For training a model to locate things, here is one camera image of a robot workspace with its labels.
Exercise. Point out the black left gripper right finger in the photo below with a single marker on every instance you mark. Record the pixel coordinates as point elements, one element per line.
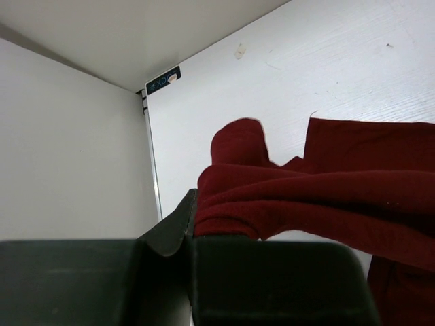
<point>238,281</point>

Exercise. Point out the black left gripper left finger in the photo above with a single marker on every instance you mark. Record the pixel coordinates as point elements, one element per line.
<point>140,281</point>

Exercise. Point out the dark logo sticker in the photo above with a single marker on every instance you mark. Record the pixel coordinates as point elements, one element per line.
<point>163,80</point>

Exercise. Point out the small tape scrap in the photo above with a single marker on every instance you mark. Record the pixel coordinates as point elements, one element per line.
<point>240,51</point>

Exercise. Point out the dark red t shirt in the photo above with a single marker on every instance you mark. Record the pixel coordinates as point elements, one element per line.
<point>368,185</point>

